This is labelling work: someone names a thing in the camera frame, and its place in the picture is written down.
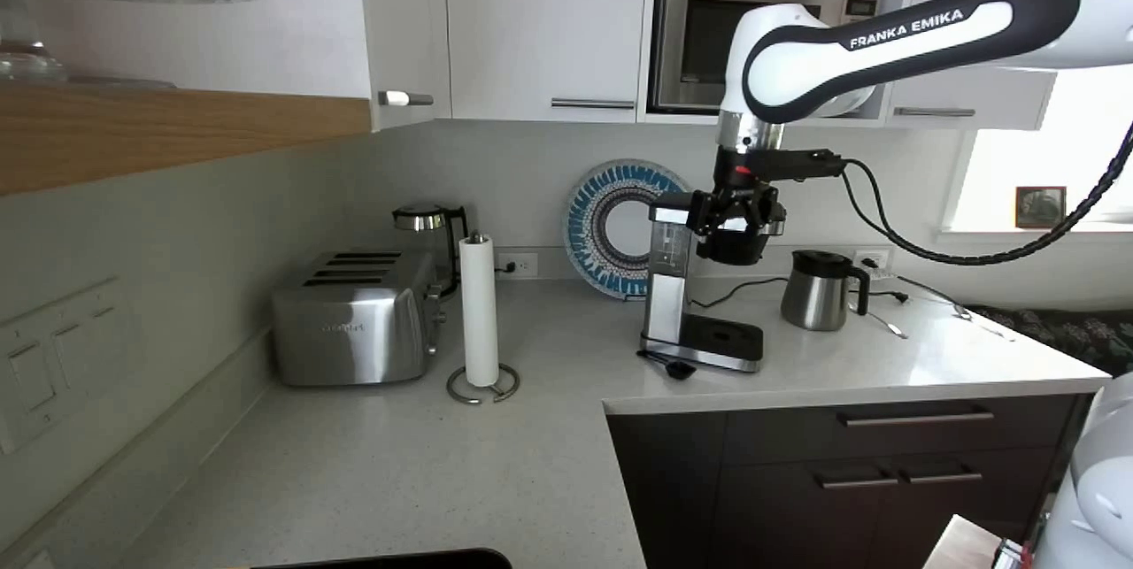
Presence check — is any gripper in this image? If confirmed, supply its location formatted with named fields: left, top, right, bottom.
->
left=688, top=147, right=788, bottom=242

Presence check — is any white paper towel roll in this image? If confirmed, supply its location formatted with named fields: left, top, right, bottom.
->
left=458, top=235, right=501, bottom=389

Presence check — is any silver and black coffee maker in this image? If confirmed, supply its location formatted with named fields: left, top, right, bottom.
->
left=637, top=191, right=787, bottom=374

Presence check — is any steel thermal carafe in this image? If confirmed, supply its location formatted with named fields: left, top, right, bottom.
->
left=780, top=250, right=872, bottom=333

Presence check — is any blue patterned round plate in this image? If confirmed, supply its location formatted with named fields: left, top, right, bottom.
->
left=564, top=159, right=692, bottom=301

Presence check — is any black coffee scoop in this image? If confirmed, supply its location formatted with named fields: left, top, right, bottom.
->
left=636, top=350, right=698, bottom=381

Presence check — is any metal spoon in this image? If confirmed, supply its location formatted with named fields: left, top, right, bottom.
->
left=898, top=274, right=1016, bottom=342
left=848, top=299, right=910, bottom=341

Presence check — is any microwave door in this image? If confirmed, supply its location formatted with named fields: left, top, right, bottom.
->
left=653, top=0, right=844, bottom=115

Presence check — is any silver microwave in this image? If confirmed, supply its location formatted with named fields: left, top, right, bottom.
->
left=649, top=0, right=886, bottom=118

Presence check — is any dark wide drawer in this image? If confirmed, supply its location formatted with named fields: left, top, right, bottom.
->
left=721, top=393, right=1088, bottom=466

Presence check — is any white upper cabinet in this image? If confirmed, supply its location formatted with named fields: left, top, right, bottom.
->
left=356, top=0, right=1060, bottom=133

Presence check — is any wide white cabinet door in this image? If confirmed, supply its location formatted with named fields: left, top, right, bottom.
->
left=443, top=0, right=653, bottom=124

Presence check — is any glass electric kettle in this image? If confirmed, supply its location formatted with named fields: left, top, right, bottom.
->
left=392, top=203, right=470, bottom=300

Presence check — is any metal paper towel holder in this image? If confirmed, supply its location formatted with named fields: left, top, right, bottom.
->
left=445, top=231, right=521, bottom=406

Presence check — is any dark lower cabinet door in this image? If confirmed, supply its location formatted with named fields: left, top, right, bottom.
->
left=706, top=452, right=897, bottom=569
left=872, top=443, right=1067, bottom=569

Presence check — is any window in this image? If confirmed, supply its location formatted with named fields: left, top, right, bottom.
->
left=940, top=63, right=1133, bottom=238

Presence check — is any dark floral cushion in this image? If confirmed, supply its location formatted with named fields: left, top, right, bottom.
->
left=963, top=303, right=1133, bottom=378

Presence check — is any narrow white cabinet door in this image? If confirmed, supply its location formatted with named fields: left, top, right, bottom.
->
left=356, top=0, right=453, bottom=133

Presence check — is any silver four-slot toaster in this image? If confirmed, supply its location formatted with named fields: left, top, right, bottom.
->
left=271, top=250, right=446, bottom=388

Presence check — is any black flat panel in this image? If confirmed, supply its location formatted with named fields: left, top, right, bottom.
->
left=250, top=548, right=515, bottom=569

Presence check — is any wooden shelf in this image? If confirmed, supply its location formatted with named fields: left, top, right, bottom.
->
left=0, top=81, right=374, bottom=198

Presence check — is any black cable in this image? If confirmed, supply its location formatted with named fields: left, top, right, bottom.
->
left=690, top=276, right=790, bottom=311

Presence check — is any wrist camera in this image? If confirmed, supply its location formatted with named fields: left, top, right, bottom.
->
left=749, top=149, right=848, bottom=181

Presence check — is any long drawer handle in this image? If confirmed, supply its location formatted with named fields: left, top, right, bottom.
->
left=836, top=408, right=996, bottom=428

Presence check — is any dark door handle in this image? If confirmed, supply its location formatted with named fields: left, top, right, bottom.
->
left=813, top=472, right=900, bottom=491
left=900, top=465, right=984, bottom=486

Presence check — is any small picture frame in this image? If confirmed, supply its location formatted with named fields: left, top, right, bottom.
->
left=1014, top=186, right=1067, bottom=230

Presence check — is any white light switch plate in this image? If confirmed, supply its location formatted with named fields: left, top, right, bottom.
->
left=0, top=277, right=135, bottom=457

